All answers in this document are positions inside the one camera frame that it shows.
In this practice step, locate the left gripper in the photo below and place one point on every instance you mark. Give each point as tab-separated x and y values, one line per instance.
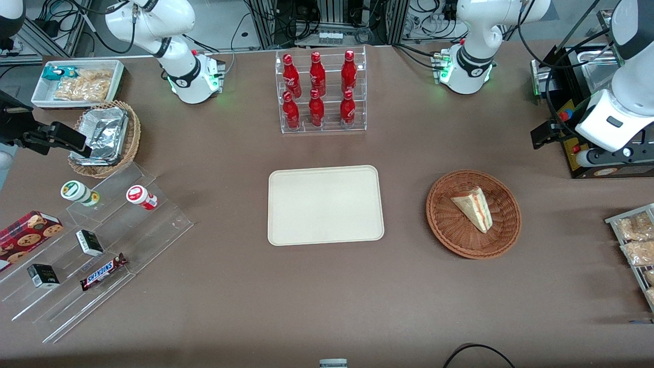
568	129

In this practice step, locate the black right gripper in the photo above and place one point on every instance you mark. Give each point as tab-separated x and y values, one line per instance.
11	128

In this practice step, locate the triangular sandwich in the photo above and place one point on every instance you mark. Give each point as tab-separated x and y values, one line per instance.
475	207

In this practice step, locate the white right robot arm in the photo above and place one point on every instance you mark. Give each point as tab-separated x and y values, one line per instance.
153	25

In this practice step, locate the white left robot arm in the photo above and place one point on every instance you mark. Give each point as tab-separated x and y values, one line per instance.
475	30

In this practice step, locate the tan wicker basket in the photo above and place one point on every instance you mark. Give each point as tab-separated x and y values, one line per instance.
133	138

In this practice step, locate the tray of packaged crackers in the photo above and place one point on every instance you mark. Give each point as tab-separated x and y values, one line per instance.
613	221

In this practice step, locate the brown wicker basket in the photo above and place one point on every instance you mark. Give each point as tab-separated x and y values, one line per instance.
449	230

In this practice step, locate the cream rectangular tray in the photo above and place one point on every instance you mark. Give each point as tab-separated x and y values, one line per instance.
325	204

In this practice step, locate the white rectangular snack bin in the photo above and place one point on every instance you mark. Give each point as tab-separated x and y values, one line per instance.
43	97

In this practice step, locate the black food warmer appliance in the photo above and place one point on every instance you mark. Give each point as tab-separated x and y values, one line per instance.
582	174

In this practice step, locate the silver foil container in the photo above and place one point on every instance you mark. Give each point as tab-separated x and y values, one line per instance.
104	130

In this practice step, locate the green lid cup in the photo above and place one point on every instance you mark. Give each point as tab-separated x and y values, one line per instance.
75	191

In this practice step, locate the clear bag of chips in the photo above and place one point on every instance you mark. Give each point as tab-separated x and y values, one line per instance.
87	87

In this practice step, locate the teal snack packet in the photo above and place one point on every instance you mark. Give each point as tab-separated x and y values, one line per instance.
53	73

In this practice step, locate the steel food pan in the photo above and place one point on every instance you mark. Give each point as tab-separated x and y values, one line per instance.
598	71

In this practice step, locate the red cookie box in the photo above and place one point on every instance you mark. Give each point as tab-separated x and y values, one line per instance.
25	235

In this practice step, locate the red lid cup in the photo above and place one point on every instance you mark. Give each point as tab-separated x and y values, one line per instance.
139	196

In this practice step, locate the small black box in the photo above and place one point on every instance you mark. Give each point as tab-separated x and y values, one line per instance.
90	243
43	276

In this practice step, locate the clear bag of snacks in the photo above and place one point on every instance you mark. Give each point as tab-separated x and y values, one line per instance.
636	227
650	277
651	296
638	253

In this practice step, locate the clear acrylic stepped shelf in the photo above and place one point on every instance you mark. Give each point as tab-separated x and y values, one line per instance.
148	235

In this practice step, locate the snickers chocolate bar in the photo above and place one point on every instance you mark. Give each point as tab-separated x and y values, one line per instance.
102	272

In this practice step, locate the red soda bottle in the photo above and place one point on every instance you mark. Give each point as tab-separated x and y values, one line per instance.
291	112
349	71
317	74
316	110
290	76
347	108

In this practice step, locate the clear acrylic bottle rack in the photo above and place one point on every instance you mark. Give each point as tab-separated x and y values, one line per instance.
329	128

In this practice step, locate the white power strip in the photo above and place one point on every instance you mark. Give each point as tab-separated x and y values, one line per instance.
330	37

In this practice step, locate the small grey device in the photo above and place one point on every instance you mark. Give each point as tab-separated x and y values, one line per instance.
333	364

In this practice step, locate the aluminium frame rack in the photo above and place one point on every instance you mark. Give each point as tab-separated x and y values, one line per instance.
265	20

